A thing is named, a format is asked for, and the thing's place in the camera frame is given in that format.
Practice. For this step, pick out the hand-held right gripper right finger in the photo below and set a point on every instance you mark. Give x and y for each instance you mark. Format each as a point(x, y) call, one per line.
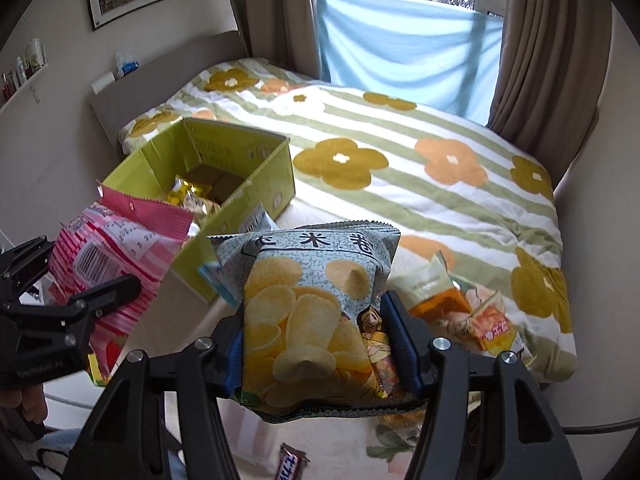
point(401, 341)

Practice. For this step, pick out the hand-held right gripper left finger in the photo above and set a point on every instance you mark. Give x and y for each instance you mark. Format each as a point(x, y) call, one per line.
point(233, 360)

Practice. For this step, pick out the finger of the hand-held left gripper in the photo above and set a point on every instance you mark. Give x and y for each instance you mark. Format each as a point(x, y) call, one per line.
point(107, 292)
point(27, 257)

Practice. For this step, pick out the pink striped snack bag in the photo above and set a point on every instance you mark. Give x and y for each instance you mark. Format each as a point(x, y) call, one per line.
point(115, 250)

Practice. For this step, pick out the cream and orange waffle packet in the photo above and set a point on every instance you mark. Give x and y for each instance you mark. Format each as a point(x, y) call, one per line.
point(434, 301)

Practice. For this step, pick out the blue speckled potato chip bag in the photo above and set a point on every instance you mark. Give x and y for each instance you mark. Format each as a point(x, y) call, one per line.
point(300, 300)

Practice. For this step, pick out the orange and cream snack packet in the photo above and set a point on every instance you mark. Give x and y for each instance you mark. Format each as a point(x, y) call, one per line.
point(492, 331)

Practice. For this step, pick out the green cardboard box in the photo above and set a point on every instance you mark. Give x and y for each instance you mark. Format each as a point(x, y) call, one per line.
point(250, 200)

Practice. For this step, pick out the person's left hand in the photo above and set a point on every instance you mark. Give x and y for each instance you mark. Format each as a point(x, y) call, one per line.
point(22, 405)

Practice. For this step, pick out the light blue snack packet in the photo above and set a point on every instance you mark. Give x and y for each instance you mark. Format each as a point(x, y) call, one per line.
point(211, 274)

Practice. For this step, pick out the light blue patterned cloth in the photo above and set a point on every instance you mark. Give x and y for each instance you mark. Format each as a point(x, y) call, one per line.
point(57, 452)

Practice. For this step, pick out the brown chocolate bar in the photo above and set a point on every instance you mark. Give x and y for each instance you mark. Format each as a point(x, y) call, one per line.
point(291, 462)

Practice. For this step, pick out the gold foil snack packet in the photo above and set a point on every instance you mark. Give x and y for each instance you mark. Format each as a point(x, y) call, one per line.
point(192, 200)

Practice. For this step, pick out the row of toiletry bottles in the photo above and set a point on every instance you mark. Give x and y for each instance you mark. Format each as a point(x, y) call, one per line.
point(22, 67)

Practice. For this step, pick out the white paper roll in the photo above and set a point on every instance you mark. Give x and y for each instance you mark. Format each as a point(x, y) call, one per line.
point(103, 83)

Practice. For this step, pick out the floral striped blanket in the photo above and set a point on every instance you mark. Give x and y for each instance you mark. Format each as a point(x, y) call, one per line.
point(400, 125)

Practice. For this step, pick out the blue tissue pack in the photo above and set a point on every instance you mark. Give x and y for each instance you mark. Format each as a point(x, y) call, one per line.
point(127, 66)

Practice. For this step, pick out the grey headboard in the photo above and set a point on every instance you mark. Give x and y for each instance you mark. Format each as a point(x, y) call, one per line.
point(165, 75)

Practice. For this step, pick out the brown curtain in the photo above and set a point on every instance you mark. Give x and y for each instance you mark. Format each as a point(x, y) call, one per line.
point(280, 15)
point(545, 50)

